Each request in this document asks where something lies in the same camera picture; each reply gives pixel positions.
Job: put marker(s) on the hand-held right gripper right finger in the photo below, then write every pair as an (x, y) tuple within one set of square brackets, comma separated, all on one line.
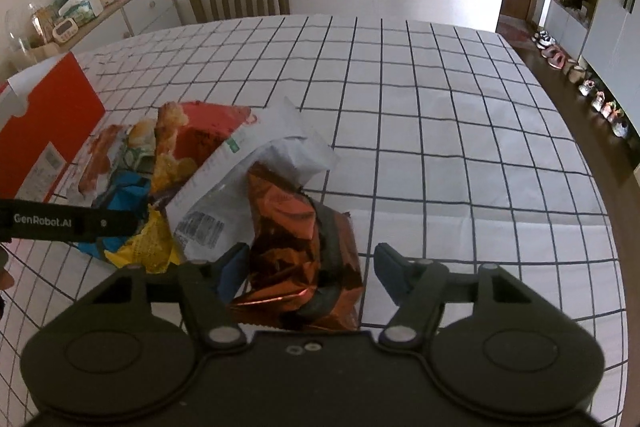
[(392, 272)]

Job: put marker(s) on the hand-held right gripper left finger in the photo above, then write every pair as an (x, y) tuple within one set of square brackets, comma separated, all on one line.
[(231, 274)]

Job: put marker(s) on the copper foil snack packet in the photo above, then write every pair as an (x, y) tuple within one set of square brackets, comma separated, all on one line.
[(285, 237)]

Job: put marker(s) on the blue snack packet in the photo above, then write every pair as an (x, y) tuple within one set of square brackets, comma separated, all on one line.
[(127, 189)]

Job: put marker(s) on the clear packet red snack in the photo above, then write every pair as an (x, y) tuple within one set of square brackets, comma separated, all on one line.
[(102, 152)]

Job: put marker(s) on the yellow snack packet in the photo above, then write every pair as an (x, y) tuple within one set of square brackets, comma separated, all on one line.
[(145, 247)]

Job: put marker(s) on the white snack packet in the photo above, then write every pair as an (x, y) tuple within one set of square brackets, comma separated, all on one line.
[(235, 177)]

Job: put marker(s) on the red cardboard box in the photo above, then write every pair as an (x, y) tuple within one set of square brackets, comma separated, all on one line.
[(45, 117)]

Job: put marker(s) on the orange snack packet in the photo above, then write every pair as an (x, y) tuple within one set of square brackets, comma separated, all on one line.
[(141, 137)]

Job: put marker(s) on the red fried snack bag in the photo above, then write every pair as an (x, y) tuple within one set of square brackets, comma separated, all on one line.
[(200, 127)]

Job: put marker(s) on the white checked tablecloth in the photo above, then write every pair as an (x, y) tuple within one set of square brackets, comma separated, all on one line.
[(425, 107)]

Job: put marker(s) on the white kitchen timer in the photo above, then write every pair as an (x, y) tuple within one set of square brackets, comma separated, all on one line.
[(65, 31)]

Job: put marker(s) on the clear glass dome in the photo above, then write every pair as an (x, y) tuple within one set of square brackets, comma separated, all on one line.
[(15, 34)]

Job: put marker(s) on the amber glass jar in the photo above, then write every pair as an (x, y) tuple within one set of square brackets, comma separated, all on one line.
[(41, 22)]

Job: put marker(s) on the green white tissue box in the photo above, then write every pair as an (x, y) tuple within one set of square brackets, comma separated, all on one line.
[(80, 7)]

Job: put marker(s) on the white sideboard wooden top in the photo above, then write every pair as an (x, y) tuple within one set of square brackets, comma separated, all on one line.
[(150, 7)]

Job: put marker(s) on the row of shoes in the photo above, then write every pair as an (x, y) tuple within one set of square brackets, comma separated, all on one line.
[(597, 99)]

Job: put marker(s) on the red doormat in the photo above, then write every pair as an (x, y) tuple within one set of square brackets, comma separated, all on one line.
[(512, 32)]

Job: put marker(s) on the low grey cabinet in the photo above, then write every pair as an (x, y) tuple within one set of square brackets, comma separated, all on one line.
[(565, 24)]

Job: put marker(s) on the tall grey cabinet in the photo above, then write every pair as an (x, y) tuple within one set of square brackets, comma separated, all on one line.
[(612, 27)]

